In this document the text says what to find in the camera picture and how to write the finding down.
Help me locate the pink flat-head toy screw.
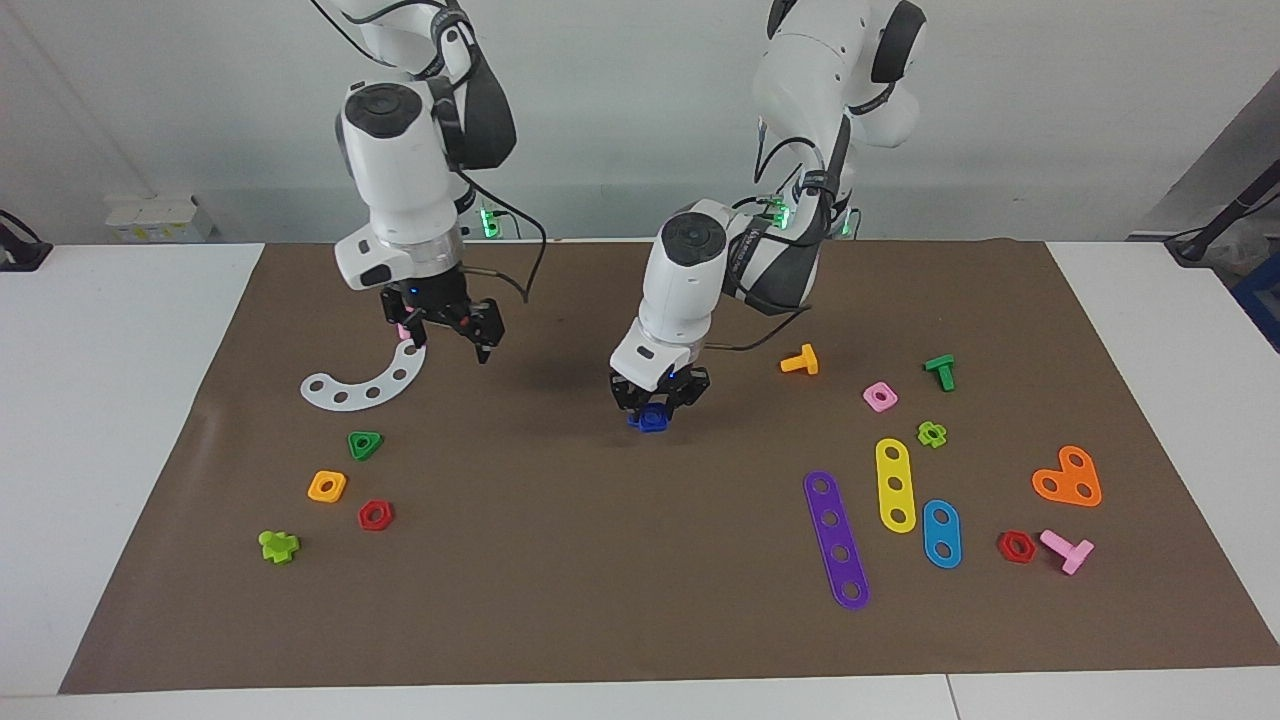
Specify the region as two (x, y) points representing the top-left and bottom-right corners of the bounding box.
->
(1039, 529), (1096, 576)

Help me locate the white curved five-hole plate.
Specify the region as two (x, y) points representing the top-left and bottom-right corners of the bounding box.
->
(300, 340), (428, 412)

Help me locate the brown table mat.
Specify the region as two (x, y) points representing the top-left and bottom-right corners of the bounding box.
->
(58, 238), (1280, 695)

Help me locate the purple four-hole strip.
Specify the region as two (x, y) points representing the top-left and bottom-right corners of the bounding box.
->
(803, 470), (872, 611)

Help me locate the yellow three-hole strip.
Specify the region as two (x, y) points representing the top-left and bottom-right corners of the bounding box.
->
(875, 437), (918, 535)

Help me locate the white cardboard box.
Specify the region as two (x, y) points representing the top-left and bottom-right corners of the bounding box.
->
(104, 195), (214, 243)

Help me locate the blue two-hole strip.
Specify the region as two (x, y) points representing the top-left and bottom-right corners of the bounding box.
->
(921, 499), (963, 570)

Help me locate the orange heart three-hole plate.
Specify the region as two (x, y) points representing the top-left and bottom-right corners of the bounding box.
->
(1031, 445), (1104, 508)

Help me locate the black clamp device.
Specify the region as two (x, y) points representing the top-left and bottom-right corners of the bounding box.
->
(0, 209), (53, 273)

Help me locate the black stand pole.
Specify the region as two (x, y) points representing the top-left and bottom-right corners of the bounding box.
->
(1168, 158), (1280, 264)

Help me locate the blue crate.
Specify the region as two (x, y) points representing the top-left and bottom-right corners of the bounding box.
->
(1232, 255), (1280, 353)

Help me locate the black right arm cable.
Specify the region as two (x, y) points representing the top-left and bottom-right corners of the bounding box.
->
(310, 0), (549, 303)

